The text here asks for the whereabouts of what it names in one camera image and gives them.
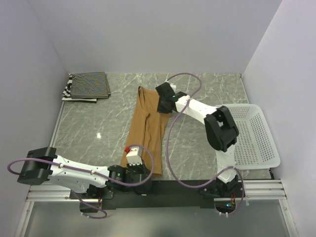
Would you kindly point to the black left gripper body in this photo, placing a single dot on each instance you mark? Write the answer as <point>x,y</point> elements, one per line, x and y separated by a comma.
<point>137,170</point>

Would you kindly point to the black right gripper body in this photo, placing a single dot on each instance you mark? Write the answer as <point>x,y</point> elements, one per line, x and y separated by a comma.
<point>162,107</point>

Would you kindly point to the tan brown tank top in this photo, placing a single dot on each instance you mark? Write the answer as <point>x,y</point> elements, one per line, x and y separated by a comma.
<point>147,128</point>

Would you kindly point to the thin striped tank top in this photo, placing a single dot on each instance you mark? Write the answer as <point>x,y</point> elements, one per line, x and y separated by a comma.
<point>93,85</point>

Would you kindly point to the wide striped tank top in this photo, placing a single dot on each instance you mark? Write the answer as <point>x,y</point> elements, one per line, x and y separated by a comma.
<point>66,96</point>

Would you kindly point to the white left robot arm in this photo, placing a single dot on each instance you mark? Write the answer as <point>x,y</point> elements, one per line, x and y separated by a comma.
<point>43,165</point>

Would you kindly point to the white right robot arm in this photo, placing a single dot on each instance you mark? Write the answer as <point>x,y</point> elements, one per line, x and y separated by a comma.
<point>221,132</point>

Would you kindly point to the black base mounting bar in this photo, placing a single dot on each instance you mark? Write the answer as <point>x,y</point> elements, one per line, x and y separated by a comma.
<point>153,202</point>

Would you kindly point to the white plastic laundry basket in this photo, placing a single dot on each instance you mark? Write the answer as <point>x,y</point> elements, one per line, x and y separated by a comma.
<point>255,147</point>

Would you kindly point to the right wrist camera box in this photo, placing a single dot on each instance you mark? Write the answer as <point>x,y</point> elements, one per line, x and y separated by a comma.
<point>173,86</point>

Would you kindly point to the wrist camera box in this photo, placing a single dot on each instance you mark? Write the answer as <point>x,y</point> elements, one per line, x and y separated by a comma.
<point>134,155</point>
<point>173,86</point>

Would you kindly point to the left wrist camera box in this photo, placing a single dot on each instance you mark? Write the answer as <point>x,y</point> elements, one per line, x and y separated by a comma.
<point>134,155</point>

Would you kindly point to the aluminium frame rail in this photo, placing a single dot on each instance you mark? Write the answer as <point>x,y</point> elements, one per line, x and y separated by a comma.
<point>250,189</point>

